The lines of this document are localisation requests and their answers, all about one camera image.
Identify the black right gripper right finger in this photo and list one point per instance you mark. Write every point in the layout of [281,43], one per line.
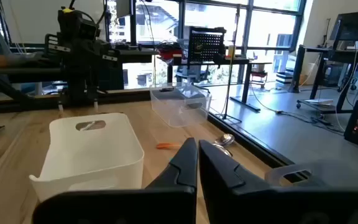
[259,205]

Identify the grey translucent plastic bin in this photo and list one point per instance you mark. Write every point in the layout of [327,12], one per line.
[337,172]

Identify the white plastic bin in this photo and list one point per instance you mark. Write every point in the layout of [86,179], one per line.
[89,155]

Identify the stool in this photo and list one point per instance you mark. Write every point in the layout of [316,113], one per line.
[258,74]

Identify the red object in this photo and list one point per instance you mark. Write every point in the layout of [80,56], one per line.
[169,54]

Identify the clear plastic bin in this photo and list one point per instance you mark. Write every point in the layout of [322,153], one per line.
[179,115]

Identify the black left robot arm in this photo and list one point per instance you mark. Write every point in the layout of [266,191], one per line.
[79,93]

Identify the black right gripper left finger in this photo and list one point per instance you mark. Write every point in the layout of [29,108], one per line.
[154,205]

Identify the black monitor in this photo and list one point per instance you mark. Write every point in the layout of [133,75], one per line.
[353,26]

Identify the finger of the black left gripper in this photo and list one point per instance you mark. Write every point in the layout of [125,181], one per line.
[93,65]
[77,63]

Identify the black desk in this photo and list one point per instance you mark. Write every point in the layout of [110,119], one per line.
[228,61]
[322,51]

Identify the white board panel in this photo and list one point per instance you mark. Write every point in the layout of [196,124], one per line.
[36,21]

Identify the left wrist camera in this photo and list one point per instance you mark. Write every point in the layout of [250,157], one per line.
[82,28]

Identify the stack of boxes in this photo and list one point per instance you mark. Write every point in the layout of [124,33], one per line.
[284,77]

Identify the black tripod stand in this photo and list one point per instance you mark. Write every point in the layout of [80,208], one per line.
[228,93]

